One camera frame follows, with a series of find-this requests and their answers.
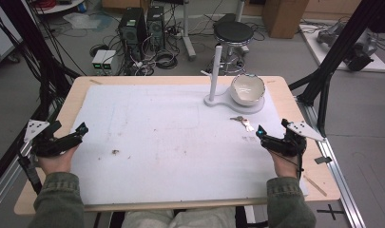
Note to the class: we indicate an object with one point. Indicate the small metal key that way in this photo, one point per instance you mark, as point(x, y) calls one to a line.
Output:
point(243, 122)

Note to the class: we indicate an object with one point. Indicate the grey machine on board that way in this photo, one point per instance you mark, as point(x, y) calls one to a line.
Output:
point(351, 42)

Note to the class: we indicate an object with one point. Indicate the person's right hand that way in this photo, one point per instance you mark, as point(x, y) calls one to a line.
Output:
point(284, 164)

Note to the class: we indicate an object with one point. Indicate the person's legs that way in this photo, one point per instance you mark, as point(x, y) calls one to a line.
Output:
point(180, 219)

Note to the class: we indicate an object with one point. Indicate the person's left hand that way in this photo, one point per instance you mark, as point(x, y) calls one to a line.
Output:
point(57, 161)

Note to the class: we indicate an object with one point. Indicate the grey metal stand leg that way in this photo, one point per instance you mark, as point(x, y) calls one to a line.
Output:
point(186, 31)

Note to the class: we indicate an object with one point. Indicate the black metal frame strut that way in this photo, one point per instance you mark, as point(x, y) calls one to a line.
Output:
point(329, 60)
point(31, 53)

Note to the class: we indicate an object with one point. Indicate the white stand with post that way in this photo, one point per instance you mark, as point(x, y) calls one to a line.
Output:
point(225, 98)

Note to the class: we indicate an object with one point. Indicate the white floor board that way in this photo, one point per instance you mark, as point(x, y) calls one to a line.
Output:
point(342, 47)

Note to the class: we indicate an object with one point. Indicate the white power supply unit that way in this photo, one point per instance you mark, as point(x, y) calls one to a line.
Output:
point(99, 60)
point(109, 61)

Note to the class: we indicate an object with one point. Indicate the white table mat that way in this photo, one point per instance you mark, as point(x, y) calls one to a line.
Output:
point(168, 142)

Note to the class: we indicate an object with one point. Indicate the aluminium rail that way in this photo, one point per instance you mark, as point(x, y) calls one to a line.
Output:
point(336, 164)
point(6, 183)

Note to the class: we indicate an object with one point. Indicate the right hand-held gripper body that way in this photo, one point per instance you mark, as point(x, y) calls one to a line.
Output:
point(291, 139)

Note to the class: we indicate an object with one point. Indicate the black round stool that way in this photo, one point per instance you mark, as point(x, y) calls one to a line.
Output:
point(234, 33)

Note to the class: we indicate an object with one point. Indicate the black computer tower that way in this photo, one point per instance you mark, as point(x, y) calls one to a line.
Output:
point(156, 27)
point(131, 30)

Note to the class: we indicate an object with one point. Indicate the white eggshell-shaped bowl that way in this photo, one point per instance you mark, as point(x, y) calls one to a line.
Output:
point(247, 89)

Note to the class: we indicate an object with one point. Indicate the cardboard box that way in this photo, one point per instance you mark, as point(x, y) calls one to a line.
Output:
point(283, 17)

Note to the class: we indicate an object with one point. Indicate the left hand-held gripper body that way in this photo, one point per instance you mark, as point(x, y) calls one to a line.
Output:
point(50, 142)

